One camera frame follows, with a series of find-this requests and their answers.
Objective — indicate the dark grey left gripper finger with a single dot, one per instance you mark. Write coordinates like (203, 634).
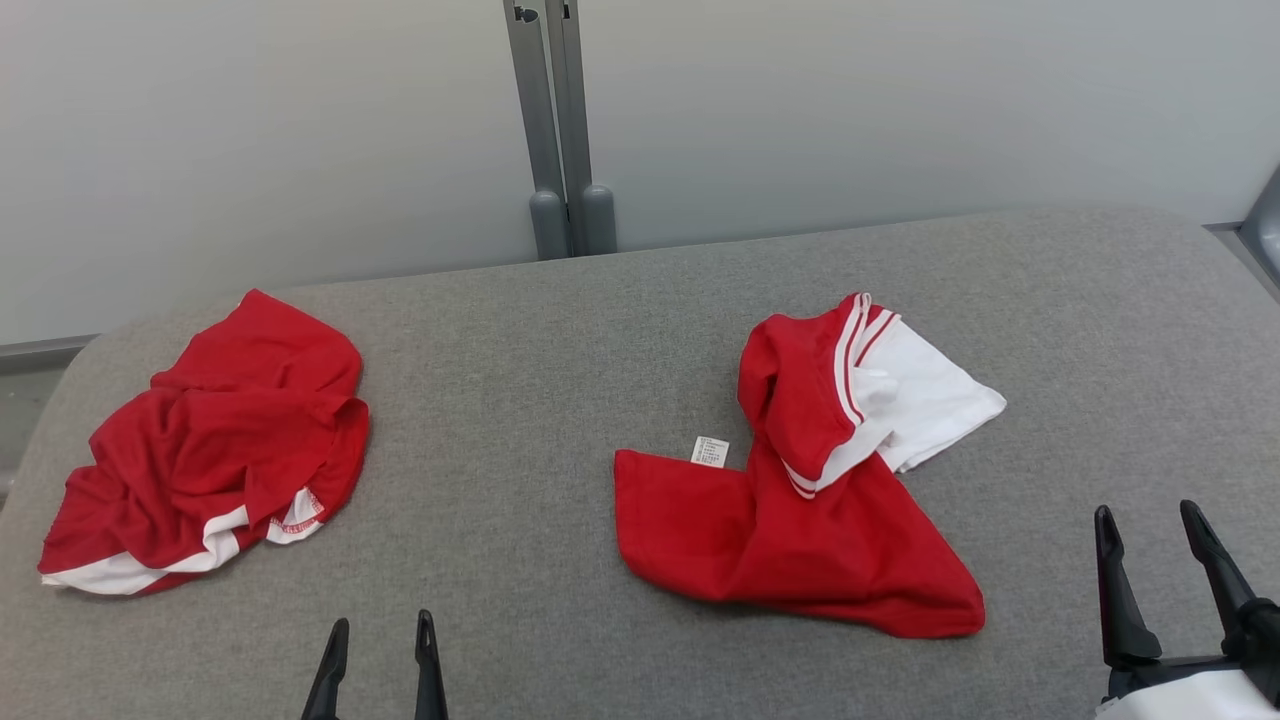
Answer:
(429, 680)
(328, 680)

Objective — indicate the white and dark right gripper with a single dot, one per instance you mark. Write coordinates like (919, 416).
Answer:
(1200, 695)

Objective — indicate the red shorts with white stripe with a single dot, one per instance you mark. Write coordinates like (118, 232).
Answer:
(220, 440)

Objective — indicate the red shirt with white sleeve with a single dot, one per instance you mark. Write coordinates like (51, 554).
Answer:
(820, 540)

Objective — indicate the grey partition frame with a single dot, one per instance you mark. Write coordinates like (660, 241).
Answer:
(1266, 225)

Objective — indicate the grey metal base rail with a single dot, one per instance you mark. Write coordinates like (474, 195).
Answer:
(40, 352)

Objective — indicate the grey metal post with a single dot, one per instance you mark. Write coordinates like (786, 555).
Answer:
(535, 110)
(575, 120)

